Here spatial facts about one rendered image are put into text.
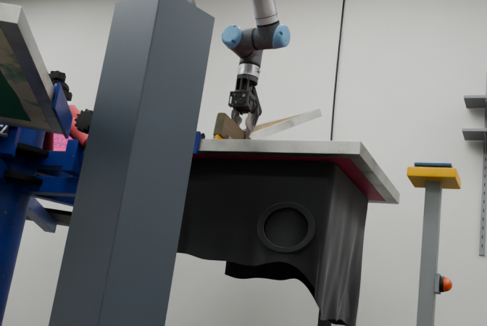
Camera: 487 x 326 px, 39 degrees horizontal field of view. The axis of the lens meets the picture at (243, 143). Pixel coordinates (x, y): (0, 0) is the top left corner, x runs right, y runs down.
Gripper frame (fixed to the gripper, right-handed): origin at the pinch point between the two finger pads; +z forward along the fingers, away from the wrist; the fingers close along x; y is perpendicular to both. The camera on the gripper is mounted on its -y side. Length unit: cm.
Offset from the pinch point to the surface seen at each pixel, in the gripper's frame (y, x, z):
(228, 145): 29.1, 9.6, 12.2
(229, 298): -200, -85, 41
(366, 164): 20, 48, 14
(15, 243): -2, -86, 42
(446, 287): 13, 71, 45
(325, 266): 18, 39, 43
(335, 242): 11, 39, 35
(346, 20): -200, -28, -148
